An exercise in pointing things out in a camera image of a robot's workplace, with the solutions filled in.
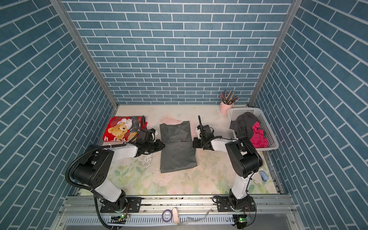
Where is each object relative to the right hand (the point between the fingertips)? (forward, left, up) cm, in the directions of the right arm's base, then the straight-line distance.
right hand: (192, 141), depth 97 cm
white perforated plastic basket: (+14, -50, +6) cm, 52 cm away
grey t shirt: (-8, +9, -1) cm, 12 cm away
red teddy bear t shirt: (+4, +48, +5) cm, 48 cm away
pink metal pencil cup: (+29, -23, +5) cm, 38 cm away
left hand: (-5, +17, +2) cm, 18 cm away
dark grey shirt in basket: (+12, -35, +5) cm, 37 cm away
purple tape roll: (-42, +7, -1) cm, 43 cm away
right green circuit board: (-41, -28, -3) cm, 50 cm away
